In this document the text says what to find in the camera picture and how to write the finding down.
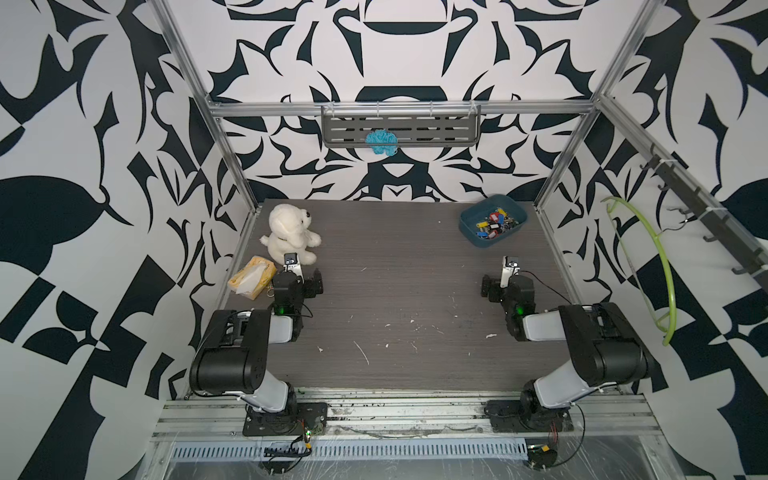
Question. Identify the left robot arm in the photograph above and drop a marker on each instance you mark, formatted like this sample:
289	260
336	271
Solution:
232	358

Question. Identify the teal scrunchie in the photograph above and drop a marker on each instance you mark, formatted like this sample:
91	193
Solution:
382	142

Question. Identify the white cable duct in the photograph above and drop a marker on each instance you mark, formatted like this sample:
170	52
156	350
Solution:
507	448

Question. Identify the white teddy bear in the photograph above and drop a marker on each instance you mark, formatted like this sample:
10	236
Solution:
290	233

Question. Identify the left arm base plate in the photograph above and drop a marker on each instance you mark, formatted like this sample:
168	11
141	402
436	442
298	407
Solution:
297	419

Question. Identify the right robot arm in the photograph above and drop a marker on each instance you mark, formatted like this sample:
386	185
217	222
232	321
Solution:
604	350

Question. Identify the grey slotted wall shelf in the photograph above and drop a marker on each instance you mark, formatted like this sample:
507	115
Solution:
429	125

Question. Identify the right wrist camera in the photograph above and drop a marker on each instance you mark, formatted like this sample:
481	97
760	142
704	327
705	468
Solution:
510	269

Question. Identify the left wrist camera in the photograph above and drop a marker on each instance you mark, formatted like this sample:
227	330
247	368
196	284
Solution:
292	264

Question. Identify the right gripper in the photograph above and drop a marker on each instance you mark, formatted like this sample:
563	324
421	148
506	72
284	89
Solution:
496	289

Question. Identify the teal storage box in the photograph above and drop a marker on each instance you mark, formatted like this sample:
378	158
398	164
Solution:
491	220

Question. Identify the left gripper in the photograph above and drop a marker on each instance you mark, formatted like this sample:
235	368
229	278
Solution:
308	284

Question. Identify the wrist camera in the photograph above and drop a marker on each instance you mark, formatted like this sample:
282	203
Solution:
292	264
510	269

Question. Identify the yellow tissue pack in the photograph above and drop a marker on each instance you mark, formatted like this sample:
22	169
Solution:
253	278

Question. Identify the dark wall hook rail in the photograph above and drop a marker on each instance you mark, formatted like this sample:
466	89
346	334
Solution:
722	224

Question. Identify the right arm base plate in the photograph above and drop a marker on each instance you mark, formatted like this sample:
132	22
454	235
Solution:
522	416

